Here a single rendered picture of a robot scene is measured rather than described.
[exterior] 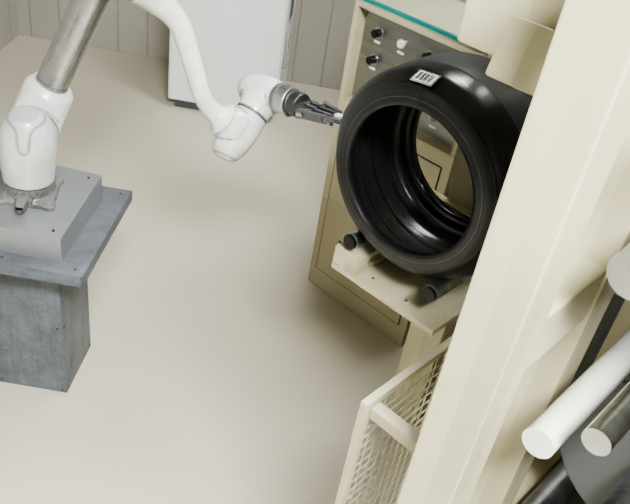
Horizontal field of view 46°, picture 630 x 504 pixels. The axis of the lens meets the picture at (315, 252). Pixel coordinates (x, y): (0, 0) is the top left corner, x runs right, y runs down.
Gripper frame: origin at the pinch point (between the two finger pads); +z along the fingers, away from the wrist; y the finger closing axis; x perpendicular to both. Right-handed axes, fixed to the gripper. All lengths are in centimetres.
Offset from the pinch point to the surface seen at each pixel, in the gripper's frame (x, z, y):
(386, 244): 23.4, 27.1, -12.0
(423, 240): 29.7, 26.2, 6.8
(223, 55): 49, -204, 128
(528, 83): -39, 77, -48
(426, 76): -22.3, 32.0, -9.7
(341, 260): 35.6, 11.4, -11.1
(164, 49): 68, -291, 150
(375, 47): -1, -41, 63
